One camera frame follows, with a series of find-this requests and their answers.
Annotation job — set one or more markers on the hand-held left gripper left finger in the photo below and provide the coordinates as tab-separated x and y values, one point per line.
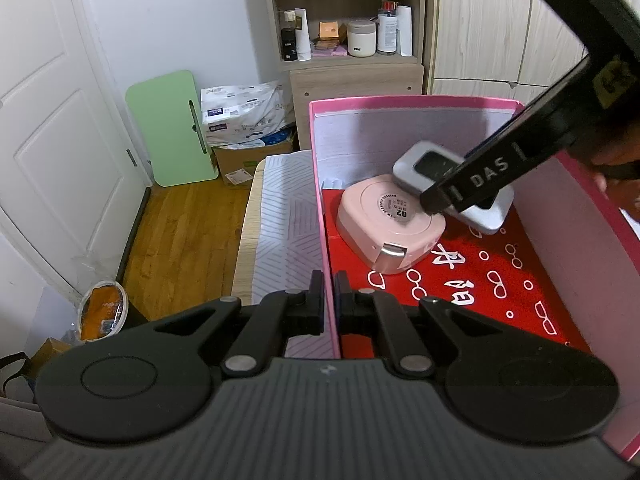
316	302

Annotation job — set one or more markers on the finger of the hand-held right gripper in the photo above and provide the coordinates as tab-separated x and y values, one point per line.
485	180

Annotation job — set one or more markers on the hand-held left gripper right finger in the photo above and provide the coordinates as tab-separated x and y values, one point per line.
342	305

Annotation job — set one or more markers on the white portable router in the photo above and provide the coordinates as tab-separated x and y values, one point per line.
407	165

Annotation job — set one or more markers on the pink cardboard box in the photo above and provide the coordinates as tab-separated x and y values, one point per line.
565	260

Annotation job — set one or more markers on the person's right hand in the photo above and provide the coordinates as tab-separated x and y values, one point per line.
622	195

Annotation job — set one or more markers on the pink rounded square case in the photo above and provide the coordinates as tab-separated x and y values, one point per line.
370	230

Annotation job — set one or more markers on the white patterned bedsheet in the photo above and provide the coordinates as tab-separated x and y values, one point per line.
285	220

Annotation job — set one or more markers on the beige bed edge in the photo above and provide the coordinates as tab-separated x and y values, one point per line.
247	240

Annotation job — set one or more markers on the light wooden wardrobe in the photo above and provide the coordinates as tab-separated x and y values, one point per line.
475	25

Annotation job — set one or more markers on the brown cardboard box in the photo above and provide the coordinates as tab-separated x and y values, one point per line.
235	165

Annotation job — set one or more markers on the wooden shelf unit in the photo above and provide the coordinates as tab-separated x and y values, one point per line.
350	85

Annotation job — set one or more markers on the white paper roll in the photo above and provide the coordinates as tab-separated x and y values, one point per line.
405	30

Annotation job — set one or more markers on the white bottle with red cap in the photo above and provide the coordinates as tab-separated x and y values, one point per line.
386	30

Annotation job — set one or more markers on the white jar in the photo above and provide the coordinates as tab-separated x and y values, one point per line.
361	40

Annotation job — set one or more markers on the black door bottom strip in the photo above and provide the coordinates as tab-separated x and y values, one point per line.
132	235

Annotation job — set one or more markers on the plastic bag of tissue packs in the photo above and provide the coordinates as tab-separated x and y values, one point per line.
240	115

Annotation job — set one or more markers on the stack of pink booklets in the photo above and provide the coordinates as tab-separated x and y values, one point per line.
327	49

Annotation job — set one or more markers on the trash bin with orange bag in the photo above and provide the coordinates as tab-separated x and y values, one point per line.
102	310

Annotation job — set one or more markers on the small orange box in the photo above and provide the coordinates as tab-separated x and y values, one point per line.
330	30

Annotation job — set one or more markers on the green board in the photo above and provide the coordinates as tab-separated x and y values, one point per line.
165	130

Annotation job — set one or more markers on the white tube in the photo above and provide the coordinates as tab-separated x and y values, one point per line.
303	35

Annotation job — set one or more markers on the black bottle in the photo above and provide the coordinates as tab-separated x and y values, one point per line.
289	45

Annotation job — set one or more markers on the grey cloth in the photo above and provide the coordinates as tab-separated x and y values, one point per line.
20	417

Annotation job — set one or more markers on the white door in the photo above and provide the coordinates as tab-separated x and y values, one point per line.
50	110

